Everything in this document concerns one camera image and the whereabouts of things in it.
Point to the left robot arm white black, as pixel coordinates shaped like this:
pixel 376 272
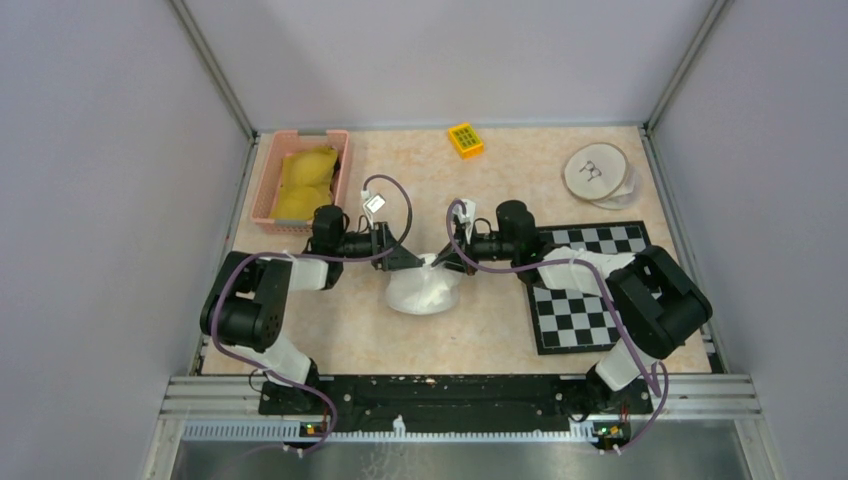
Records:
pixel 245 308

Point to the yellow bra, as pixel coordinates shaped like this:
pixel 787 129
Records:
pixel 306 180

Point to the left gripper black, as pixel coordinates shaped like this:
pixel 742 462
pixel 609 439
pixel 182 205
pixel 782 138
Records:
pixel 398 258

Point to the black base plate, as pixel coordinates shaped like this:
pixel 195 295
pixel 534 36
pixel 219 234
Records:
pixel 455 403

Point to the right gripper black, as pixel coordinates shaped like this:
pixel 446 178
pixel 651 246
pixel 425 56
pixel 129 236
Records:
pixel 450 258

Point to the pink plastic basket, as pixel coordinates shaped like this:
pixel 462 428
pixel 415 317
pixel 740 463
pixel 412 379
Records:
pixel 285 143

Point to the yellow toy brick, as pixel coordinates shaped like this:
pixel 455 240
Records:
pixel 466 141

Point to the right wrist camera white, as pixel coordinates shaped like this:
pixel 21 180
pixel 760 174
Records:
pixel 464 216

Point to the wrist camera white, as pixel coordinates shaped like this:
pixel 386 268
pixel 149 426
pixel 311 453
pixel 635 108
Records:
pixel 464 216
pixel 372 202

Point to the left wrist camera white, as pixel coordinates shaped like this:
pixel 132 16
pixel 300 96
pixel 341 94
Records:
pixel 372 202

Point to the black white checkerboard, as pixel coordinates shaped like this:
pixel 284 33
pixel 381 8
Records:
pixel 569 321

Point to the round translucent disc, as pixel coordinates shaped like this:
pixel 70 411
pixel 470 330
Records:
pixel 626 195

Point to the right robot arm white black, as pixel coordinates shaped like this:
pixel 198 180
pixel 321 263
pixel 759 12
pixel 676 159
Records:
pixel 654 305

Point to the aluminium front rail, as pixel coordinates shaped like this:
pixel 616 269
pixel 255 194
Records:
pixel 226 407

